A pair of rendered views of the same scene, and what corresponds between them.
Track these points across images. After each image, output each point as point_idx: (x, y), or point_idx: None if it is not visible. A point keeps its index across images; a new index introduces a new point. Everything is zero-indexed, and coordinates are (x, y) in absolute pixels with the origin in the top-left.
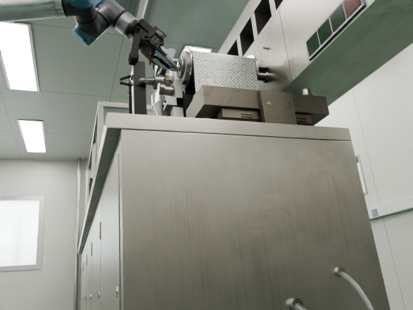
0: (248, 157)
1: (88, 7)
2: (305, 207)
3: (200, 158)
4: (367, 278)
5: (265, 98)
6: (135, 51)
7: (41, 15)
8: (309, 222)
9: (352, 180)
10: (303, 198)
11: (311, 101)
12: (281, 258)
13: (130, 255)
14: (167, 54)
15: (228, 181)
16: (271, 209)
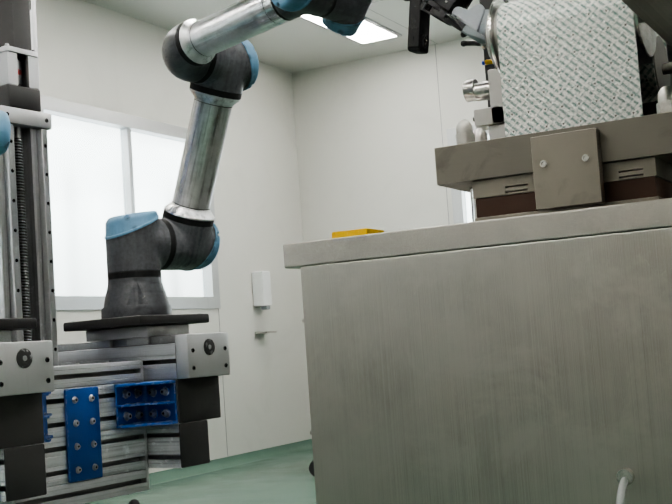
0: (478, 286)
1: (309, 3)
2: (576, 366)
3: (404, 298)
4: None
5: (539, 154)
6: (414, 32)
7: (261, 30)
8: (580, 392)
9: None
10: (574, 350)
11: (653, 128)
12: (524, 449)
13: (319, 437)
14: (465, 24)
15: (444, 330)
16: (513, 371)
